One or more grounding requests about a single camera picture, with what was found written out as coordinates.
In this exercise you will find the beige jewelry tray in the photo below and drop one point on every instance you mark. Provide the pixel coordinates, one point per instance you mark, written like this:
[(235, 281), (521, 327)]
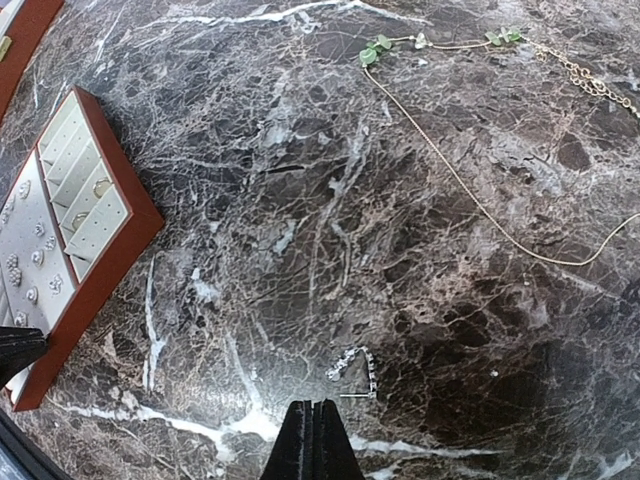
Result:
[(76, 148)]

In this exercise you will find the gold earring in compartment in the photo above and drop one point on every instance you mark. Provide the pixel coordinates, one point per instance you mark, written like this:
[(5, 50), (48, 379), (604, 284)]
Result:
[(78, 220)]

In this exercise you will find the pearl cluster earring upper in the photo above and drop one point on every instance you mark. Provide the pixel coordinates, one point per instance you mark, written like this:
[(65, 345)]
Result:
[(12, 261)]

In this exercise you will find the pearl cluster earring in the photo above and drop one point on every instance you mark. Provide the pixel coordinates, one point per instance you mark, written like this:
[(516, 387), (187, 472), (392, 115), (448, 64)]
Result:
[(12, 261), (15, 276)]

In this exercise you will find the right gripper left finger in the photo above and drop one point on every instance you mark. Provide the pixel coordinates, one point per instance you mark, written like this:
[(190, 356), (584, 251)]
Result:
[(291, 457)]

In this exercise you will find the large gold pearl earring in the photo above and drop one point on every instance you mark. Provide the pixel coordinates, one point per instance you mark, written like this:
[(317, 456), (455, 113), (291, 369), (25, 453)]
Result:
[(21, 319)]

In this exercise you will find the gold pearl flower earring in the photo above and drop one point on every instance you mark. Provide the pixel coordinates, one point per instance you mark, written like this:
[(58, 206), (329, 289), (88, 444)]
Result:
[(24, 189)]

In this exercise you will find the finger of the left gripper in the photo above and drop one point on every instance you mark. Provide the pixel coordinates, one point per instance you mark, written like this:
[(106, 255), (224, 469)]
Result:
[(19, 348)]

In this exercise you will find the pearl cluster earring lower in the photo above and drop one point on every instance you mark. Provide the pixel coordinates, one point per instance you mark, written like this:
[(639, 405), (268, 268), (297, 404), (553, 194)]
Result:
[(15, 276)]

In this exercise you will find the crystal cluster earring right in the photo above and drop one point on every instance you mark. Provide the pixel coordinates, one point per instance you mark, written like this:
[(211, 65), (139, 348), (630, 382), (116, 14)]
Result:
[(50, 243)]

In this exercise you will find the pearl stud upper right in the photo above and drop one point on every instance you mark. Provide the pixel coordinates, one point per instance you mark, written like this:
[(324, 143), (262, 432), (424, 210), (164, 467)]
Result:
[(37, 257)]

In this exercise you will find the brown wooden jewelry box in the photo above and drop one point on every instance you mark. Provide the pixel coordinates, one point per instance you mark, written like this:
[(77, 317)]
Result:
[(23, 24)]

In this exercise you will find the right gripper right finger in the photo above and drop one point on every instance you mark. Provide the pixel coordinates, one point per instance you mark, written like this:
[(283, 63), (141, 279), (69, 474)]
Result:
[(333, 457)]

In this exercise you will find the gold earring upper compartment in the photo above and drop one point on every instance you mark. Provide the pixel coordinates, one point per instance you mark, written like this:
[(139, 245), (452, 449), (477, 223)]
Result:
[(101, 186)]

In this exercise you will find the pearl stud gold rim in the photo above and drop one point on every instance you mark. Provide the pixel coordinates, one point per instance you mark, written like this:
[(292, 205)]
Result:
[(32, 295)]

